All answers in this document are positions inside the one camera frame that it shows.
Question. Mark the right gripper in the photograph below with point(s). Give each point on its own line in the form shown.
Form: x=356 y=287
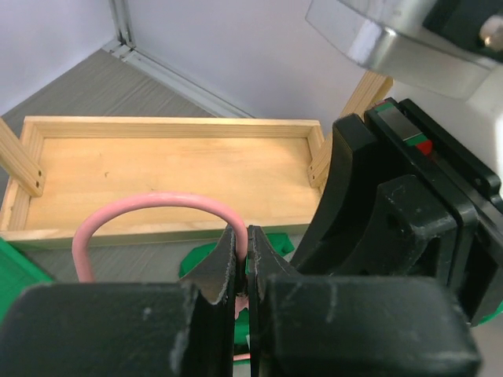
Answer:
x=404 y=198

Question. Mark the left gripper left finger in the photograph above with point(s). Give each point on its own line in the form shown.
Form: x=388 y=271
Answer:
x=133 y=329

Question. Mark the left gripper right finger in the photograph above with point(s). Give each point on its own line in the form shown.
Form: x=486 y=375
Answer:
x=351 y=325

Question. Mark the wooden clothes rack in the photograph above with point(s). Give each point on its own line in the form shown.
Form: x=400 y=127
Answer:
x=272 y=172

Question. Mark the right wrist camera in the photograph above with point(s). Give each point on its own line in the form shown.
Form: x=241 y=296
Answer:
x=389 y=38

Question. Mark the green plastic tray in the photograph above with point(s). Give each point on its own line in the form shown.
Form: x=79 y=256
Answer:
x=18 y=274

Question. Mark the pink wire hanger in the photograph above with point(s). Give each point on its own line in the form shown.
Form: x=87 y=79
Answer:
x=157 y=200

